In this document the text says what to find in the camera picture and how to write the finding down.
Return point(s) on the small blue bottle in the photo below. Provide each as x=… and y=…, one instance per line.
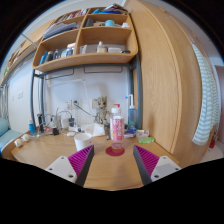
x=32, y=127

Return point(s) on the small black charger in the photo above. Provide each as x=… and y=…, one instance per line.
x=55, y=131

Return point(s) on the wooden shelf unit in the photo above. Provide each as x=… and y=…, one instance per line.
x=86, y=58

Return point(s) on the light blue bed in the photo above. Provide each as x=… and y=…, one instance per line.
x=10, y=138

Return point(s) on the brown tree figurine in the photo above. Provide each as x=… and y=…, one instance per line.
x=102, y=106

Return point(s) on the long wooden wall shelf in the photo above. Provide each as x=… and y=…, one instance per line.
x=18, y=55

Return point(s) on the white wall socket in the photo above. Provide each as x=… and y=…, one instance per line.
x=73, y=104

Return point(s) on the teal pillow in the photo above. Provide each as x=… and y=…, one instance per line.
x=3, y=126

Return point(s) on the black metal desk frame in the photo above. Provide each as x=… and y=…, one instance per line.
x=139, y=96

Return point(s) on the small white round ornament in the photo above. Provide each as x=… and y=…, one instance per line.
x=26, y=137
x=18, y=143

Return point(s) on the green sponge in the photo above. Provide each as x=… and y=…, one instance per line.
x=146, y=140

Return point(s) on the pink-labelled clear drink bottle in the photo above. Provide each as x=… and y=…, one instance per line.
x=117, y=130

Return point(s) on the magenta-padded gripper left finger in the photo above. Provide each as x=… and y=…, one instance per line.
x=61, y=167

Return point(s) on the white cup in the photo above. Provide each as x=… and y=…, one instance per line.
x=83, y=142

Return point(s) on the black slim device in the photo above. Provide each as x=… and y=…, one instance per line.
x=40, y=123

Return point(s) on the translucent blue spray bottle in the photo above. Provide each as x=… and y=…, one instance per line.
x=132, y=115

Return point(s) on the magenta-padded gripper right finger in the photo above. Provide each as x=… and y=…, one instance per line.
x=163, y=166

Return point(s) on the green-striped white towel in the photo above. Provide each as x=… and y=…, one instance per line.
x=206, y=100

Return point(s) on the flat round red coaster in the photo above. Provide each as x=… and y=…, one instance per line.
x=109, y=152

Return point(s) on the wooden wardrobe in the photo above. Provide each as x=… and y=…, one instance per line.
x=163, y=83

